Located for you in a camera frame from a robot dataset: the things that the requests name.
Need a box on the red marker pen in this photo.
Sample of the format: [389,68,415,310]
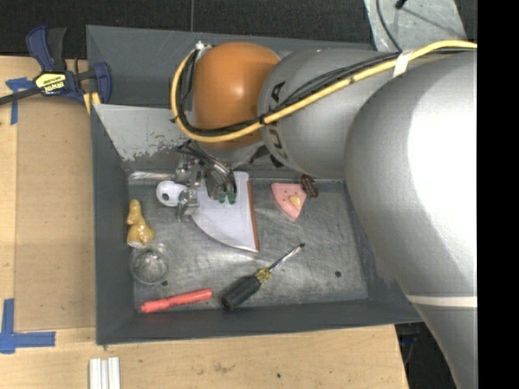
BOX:
[139,287,214,314]

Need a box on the small white rounded object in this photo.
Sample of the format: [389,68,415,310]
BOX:
[156,180,184,208]

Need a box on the pink toy wedge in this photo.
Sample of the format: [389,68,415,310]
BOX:
[270,182,307,220]

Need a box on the clear glass cup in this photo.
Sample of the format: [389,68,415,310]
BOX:
[129,244,170,287]

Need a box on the grey metal bin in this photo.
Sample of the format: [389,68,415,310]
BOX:
[85,24,423,346]

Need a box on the brown cardboard board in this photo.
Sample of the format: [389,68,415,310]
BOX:
[14,94,98,333]

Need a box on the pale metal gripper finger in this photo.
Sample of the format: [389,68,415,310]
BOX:
[174,155,203,186]
[175,187,201,223]

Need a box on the black and yellow screwdriver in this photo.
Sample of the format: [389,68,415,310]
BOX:
[219,242,307,312]

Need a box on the small dark brown object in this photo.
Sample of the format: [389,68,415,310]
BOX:
[300,173,320,199]

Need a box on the white wedge with red-brown edge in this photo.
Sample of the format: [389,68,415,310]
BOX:
[190,170,261,254]

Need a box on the yellow toy animal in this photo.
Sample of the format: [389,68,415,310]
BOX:
[126,199,157,248]

